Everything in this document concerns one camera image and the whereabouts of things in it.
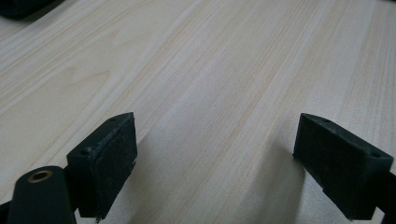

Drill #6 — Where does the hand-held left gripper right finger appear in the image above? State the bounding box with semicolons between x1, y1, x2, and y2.
292;112;394;221

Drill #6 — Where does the black glove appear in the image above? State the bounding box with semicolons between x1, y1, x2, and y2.
0;0;65;21

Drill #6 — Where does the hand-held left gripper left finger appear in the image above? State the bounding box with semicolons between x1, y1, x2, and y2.
65;112;138;223

